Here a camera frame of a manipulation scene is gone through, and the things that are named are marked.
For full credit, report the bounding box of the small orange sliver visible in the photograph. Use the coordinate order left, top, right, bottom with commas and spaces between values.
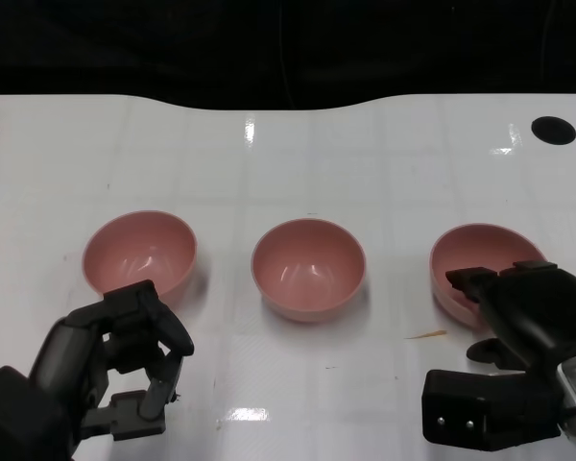
402, 328, 447, 341

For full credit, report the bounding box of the pink plastic bowl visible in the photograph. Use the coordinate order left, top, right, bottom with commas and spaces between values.
81, 209, 198, 306
250, 218, 368, 323
429, 222, 551, 330

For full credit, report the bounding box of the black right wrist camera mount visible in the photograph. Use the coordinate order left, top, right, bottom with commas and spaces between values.
421, 368, 564, 453

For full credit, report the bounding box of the black round table grommet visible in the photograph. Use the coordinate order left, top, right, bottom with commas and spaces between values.
530, 115, 576, 145

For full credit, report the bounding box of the thin hanging black cable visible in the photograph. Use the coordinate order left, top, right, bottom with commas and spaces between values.
274, 0, 296, 110

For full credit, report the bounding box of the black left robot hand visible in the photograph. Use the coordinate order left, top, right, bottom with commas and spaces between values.
0, 279, 196, 461

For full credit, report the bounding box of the black backdrop cloth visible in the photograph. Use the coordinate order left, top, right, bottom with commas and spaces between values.
0, 0, 576, 114

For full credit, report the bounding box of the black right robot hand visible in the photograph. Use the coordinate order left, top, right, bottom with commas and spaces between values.
444, 260, 576, 375

